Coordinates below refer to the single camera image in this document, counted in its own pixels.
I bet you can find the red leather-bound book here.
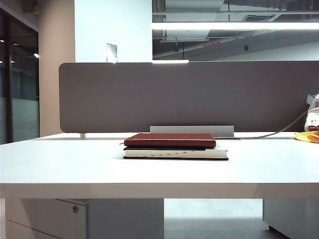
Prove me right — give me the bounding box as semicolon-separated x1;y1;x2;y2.
123;132;216;148

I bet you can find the black hardcover book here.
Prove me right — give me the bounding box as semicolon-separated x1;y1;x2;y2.
123;145;229;161

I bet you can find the grey fabric desk divider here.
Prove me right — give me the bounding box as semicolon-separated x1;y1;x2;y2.
58;60;319;133

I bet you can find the short hanging linear light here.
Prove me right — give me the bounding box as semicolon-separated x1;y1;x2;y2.
152;59;189;64

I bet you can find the ceiling air vent grille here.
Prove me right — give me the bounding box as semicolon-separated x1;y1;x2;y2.
243;14;276;22

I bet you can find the white drawer cabinet with lock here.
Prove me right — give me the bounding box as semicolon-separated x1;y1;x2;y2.
4;198;164;239

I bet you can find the yellow cloth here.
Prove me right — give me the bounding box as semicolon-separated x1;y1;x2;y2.
293;130;319;143

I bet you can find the clear plastic snack bag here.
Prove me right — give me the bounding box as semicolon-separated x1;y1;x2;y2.
304;93;319;132

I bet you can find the black framed glass partition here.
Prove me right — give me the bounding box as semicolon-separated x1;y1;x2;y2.
0;7;40;145

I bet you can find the plain white cabinet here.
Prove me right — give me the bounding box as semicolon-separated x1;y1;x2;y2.
262;198;319;239

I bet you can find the grey metal cable flap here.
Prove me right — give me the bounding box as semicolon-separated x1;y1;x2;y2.
150;125;235;137

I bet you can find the silver wall plate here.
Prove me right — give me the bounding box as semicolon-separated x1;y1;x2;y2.
106;42;118;63

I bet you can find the grey power cable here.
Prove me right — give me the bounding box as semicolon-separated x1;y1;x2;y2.
214;109;310;139

